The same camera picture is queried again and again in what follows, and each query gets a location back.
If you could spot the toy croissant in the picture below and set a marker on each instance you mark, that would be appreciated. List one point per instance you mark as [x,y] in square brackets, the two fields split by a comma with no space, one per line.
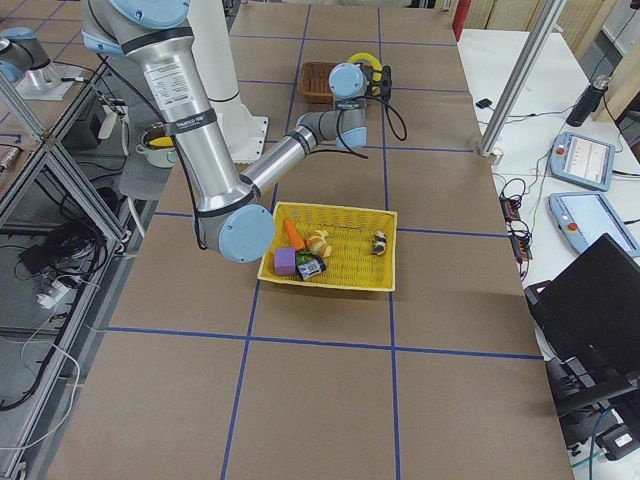
[317,243]

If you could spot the aluminium frame post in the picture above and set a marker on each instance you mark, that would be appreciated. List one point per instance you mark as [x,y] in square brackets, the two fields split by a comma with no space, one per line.
[525,62]

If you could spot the aluminium frame rack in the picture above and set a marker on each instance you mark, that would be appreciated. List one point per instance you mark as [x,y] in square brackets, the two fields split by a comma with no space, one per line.
[63,248]

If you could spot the black laptop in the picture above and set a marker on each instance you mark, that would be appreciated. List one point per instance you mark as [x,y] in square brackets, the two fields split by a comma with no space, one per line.
[590,312]

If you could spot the upper teach pendant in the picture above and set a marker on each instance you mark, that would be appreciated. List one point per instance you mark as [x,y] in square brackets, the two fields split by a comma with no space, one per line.
[582,161]

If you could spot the brown wicker basket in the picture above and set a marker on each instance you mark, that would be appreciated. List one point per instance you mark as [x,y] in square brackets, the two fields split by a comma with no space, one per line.
[313,84]

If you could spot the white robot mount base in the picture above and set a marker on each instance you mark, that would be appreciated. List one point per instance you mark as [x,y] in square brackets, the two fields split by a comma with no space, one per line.
[243,132]

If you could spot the lower teach pendant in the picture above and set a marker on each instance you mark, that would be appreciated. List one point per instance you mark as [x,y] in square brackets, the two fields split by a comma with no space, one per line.
[583,217]

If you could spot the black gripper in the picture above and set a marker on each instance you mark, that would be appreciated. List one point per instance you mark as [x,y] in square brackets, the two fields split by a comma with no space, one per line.
[373,78]

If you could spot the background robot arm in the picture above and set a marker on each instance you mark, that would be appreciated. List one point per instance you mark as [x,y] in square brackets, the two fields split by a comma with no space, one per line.
[26,64]

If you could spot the orange toy carrot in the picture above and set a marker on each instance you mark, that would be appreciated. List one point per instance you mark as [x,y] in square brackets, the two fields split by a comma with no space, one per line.
[302,254]

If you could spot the teach pendant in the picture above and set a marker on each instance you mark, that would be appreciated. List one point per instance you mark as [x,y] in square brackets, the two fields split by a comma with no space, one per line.
[582,161]
[583,217]

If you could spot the yellow tape roll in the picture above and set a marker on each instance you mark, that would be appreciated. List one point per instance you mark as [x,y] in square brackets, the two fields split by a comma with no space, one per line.
[366,58]

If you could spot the panda figurine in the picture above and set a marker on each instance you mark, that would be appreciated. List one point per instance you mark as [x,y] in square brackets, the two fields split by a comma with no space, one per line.
[379,244]

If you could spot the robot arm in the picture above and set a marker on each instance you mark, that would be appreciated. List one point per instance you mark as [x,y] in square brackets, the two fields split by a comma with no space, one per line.
[228,219]

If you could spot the white enamel pot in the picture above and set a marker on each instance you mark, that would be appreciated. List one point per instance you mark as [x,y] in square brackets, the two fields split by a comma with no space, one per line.
[157,147]

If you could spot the yellow woven basket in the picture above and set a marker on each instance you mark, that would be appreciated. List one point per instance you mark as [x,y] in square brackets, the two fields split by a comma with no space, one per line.
[351,265]

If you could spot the purple foam block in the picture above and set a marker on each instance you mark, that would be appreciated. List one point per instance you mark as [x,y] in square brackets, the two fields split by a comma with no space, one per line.
[285,261]

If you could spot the black usb hub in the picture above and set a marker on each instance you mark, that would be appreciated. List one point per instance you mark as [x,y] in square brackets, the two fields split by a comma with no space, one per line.
[518,231]

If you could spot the small can with label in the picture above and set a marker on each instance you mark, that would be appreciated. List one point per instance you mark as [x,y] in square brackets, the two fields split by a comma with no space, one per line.
[311,268]

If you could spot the black water bottle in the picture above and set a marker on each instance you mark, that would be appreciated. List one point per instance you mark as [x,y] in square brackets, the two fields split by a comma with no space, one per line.
[589,100]

